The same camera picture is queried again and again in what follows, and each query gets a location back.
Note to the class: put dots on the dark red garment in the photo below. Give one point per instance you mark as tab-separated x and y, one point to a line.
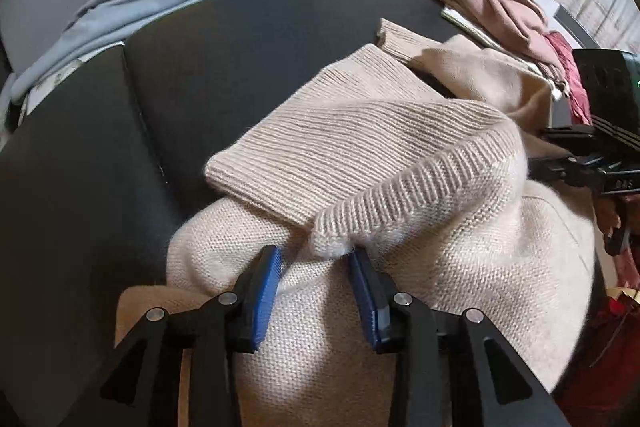
570	72

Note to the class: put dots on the pink garment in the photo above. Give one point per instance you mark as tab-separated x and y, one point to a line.
495	12

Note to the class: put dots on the beige knit sweater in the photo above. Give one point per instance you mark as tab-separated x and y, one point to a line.
400	187

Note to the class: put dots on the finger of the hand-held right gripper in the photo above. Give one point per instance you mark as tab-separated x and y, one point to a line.
565	136
560	171

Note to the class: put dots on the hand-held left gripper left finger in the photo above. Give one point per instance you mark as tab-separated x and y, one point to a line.
267	287

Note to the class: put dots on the light blue garment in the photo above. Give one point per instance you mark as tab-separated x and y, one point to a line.
150	2

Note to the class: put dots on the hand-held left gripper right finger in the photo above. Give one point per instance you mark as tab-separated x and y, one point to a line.
364	292

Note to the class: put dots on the red cloth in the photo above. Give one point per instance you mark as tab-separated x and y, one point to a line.
605	357

